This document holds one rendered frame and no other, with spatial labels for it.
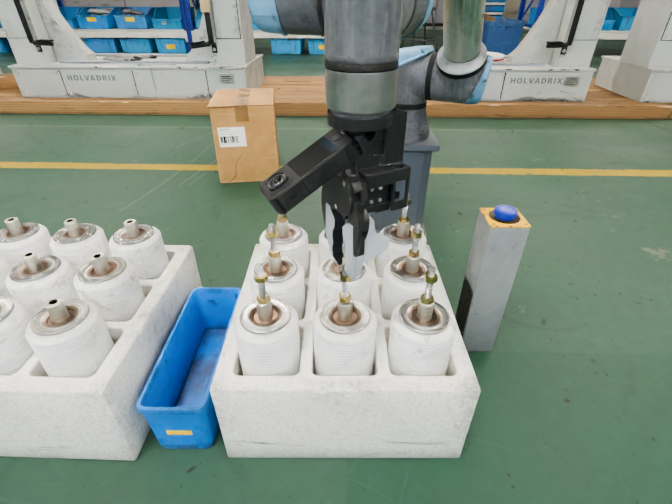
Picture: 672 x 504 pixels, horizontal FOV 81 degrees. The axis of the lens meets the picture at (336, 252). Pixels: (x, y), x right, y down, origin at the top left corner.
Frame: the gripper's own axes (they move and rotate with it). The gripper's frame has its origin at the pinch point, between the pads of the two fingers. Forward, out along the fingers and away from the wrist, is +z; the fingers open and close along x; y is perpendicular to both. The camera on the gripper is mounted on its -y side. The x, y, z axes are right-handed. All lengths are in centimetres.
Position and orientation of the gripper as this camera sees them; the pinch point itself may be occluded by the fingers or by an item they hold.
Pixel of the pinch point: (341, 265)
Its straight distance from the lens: 53.3
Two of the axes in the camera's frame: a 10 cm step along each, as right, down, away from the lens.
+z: 0.0, 8.3, 5.6
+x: -4.6, -4.9, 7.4
